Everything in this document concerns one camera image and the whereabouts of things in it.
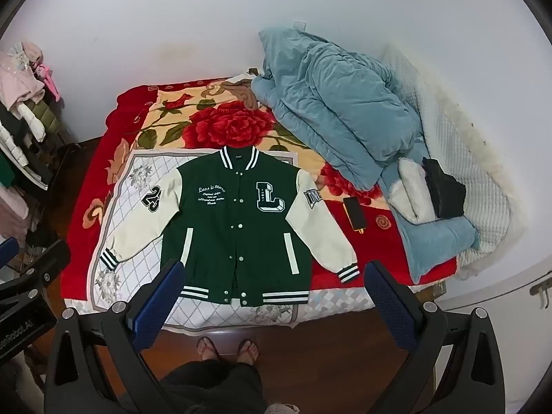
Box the green white varsity jacket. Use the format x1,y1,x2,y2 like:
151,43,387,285
99,146,360,307

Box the person's left foot in sandal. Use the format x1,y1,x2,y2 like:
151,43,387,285
197,336,220,361

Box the person's foot in sandal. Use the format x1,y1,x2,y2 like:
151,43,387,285
236,339,259,365
197,336,220,361

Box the person's black trousers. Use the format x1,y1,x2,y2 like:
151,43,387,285
159,360,268,413

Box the person's right foot in sandal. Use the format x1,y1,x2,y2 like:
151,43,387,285
236,339,259,365

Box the black folded garment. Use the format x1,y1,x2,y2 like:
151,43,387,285
422,158,467,219

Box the white fleece cloth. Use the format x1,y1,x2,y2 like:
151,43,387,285
388,158,437,225

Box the black phone with yellow edge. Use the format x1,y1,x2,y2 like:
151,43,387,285
343,196,368,234

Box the white textured mattress cover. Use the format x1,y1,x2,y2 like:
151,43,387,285
382,44,526,280

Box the blue quilted duvet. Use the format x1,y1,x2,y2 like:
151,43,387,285
250,26,480,284

